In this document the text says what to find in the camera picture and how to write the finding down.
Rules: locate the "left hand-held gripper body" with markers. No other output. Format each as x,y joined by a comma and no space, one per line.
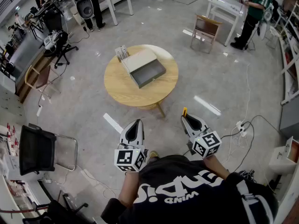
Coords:
127,158

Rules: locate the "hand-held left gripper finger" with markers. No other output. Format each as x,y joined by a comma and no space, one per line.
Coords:
123,135
141,136

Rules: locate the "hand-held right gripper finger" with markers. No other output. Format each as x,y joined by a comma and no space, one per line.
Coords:
187,127
202,123

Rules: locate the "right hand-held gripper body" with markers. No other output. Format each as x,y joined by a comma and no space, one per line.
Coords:
206,144

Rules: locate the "yellow small knife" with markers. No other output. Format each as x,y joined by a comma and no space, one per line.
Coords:
185,112

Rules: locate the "grey box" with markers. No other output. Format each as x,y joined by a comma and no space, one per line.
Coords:
140,59

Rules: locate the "person's right forearm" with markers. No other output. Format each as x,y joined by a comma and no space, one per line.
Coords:
216,168

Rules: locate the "person's left forearm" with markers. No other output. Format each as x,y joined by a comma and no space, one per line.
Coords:
128,188

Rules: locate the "white flat floor strip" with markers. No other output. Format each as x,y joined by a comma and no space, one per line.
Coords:
113,122

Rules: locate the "person's yellow shoe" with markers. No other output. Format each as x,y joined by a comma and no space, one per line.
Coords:
153,154

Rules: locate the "white power strip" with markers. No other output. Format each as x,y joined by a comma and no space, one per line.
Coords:
39,111
241,128

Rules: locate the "round wooden table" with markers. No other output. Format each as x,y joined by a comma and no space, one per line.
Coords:
121,90

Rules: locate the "person's black printed t-shirt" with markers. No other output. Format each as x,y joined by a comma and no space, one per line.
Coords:
187,195

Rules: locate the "white small cabinet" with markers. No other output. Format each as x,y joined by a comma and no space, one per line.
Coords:
283,155

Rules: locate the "white card stand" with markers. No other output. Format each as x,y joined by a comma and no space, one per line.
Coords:
121,51

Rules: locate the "black mesh office chair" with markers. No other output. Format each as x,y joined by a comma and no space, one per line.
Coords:
58,211
35,148

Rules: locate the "wooden chair with brown seat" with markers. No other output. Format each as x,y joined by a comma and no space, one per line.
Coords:
43,78
205,29

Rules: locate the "black swivel chair with clutter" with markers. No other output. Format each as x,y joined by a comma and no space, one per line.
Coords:
58,43

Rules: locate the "white round shell pack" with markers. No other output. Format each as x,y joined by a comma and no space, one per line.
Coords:
85,7

